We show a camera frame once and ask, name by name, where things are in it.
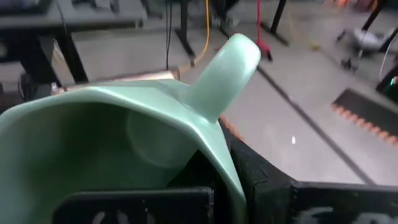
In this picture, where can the office chair base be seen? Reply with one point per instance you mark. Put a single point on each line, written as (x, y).
(370, 40)

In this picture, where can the black hazard striped mat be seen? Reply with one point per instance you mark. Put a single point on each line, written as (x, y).
(229, 125)
(367, 112)

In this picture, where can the grey desk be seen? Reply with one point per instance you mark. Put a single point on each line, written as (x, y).
(93, 18)

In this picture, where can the red black dustpan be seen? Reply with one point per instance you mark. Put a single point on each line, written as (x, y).
(259, 21)

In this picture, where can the black device green light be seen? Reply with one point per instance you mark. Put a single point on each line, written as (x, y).
(388, 87)

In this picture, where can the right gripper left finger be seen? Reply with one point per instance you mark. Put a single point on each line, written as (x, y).
(140, 205)

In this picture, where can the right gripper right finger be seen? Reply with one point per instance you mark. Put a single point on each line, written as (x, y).
(311, 205)

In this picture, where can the mint green mug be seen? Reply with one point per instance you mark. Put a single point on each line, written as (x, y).
(62, 155)

